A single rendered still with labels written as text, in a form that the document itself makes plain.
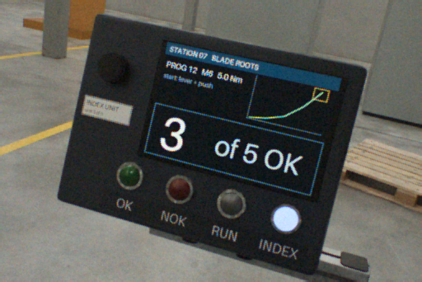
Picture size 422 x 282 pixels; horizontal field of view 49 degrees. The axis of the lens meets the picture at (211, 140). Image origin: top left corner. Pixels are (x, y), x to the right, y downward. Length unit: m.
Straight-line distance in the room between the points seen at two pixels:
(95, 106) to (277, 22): 7.56
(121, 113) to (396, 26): 5.95
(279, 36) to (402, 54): 2.38
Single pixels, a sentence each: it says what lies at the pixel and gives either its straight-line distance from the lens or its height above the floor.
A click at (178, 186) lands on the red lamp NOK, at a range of 0.43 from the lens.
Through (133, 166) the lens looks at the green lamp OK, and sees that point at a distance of 0.44.
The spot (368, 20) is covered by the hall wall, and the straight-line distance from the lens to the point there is 12.96.
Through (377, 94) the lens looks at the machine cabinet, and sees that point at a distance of 6.39.
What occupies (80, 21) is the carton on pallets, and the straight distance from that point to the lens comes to 8.60.
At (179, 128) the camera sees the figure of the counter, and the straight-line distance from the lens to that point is 0.43.
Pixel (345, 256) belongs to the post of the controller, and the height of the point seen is 1.06.
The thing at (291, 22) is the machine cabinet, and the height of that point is 0.89.
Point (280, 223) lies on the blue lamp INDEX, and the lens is 0.42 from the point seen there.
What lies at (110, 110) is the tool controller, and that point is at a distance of 0.46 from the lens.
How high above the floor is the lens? 1.30
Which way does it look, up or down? 19 degrees down
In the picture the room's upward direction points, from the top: 10 degrees clockwise
